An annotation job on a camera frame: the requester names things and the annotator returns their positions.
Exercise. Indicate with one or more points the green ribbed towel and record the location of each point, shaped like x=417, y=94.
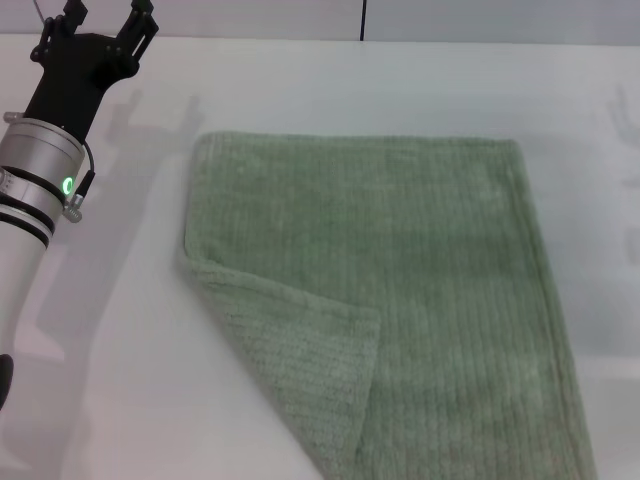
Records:
x=425, y=250

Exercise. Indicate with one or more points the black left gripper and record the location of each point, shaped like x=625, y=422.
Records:
x=75, y=75

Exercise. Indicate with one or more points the black vertical wall strip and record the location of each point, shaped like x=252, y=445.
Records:
x=362, y=20

